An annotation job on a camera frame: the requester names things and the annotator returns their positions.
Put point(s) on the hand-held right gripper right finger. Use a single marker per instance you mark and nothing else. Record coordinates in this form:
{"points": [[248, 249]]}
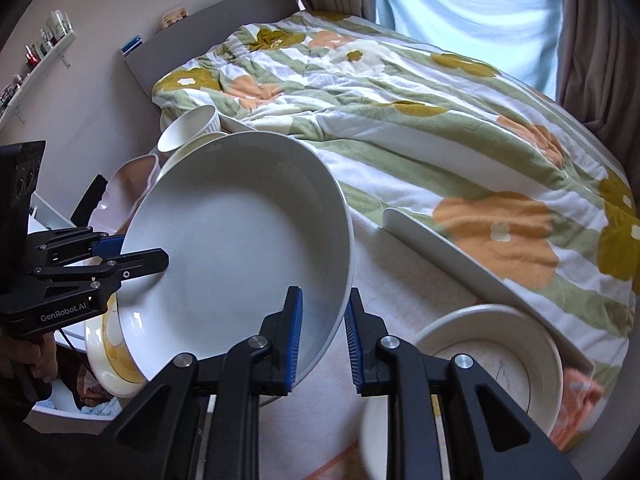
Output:
{"points": [[354, 345]]}

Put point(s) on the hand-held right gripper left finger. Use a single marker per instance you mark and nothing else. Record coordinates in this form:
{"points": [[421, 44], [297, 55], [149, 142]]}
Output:
{"points": [[294, 340]]}

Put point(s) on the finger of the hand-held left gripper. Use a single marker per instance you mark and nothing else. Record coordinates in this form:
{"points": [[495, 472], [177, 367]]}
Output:
{"points": [[130, 267], [65, 242]]}

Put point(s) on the yellow patterned white bowl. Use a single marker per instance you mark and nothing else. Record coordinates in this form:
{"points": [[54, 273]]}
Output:
{"points": [[107, 350]]}

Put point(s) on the large white plate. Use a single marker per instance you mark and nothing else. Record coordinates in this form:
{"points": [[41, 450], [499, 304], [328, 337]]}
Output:
{"points": [[235, 240]]}

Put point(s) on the person's left hand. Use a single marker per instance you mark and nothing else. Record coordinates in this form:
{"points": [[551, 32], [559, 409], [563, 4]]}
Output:
{"points": [[42, 362]]}

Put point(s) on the white floral tablecloth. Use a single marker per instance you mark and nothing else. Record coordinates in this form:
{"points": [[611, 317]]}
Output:
{"points": [[390, 280]]}

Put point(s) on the pink wavy dish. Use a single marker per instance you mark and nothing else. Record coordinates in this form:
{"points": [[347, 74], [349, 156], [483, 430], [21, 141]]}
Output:
{"points": [[127, 190]]}

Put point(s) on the duck print deep plate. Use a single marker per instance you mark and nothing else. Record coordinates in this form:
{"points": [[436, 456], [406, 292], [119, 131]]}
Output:
{"points": [[450, 340]]}

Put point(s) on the long white rectangular dish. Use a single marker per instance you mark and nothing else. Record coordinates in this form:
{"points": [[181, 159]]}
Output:
{"points": [[450, 255]]}

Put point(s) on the white ribbed bowl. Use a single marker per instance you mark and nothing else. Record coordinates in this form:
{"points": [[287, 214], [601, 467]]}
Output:
{"points": [[195, 122]]}

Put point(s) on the row of bottles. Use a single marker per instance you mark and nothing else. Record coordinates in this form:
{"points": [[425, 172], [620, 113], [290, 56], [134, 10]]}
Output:
{"points": [[55, 27]]}

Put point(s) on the blue packet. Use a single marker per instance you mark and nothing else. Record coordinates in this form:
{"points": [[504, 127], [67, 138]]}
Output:
{"points": [[132, 44]]}

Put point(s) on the small printed box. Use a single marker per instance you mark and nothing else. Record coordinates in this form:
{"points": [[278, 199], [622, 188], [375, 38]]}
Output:
{"points": [[175, 16]]}

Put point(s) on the grey headboard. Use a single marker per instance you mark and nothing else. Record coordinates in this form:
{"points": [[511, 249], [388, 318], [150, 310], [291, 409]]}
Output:
{"points": [[210, 30]]}

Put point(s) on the floral blanket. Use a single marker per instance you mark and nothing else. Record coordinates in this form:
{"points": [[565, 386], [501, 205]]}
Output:
{"points": [[450, 85]]}

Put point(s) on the pale blue sheer curtain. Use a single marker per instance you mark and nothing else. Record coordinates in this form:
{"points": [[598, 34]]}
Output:
{"points": [[465, 15]]}

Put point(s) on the white wall shelf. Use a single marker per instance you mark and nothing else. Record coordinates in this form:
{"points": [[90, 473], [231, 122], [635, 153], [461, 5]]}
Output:
{"points": [[45, 60]]}

